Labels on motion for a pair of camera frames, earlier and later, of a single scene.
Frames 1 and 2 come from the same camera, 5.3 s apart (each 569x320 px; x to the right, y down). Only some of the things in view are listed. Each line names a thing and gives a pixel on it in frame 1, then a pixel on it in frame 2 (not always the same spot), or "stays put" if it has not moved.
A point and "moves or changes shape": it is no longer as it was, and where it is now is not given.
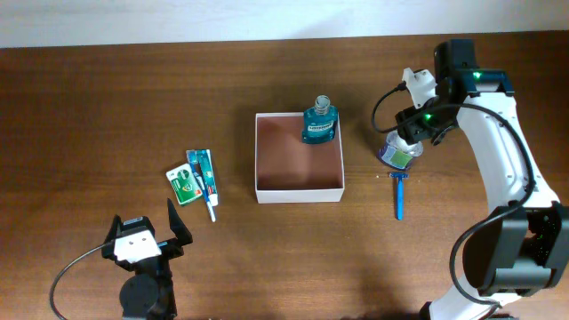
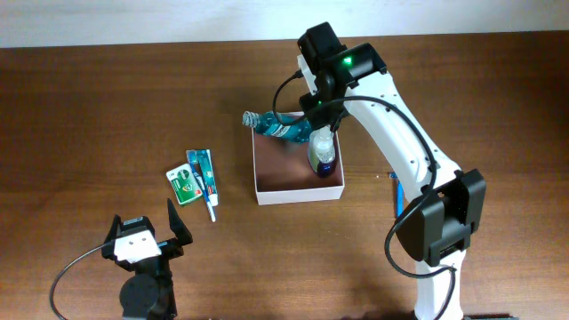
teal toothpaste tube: x=209 y=174 stays put
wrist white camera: x=420 y=84 -> x=308 y=75
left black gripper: x=178 y=228 stays put
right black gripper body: x=429 y=124 -> x=324 y=106
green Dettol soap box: x=184 y=183 stays put
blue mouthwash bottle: x=319 y=121 moves or changes shape
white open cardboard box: x=290 y=169 stays put
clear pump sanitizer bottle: x=396 y=152 moves or changes shape
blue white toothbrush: x=193 y=157 stays put
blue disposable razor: x=400 y=178 stays put
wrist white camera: x=135 y=245 stays put
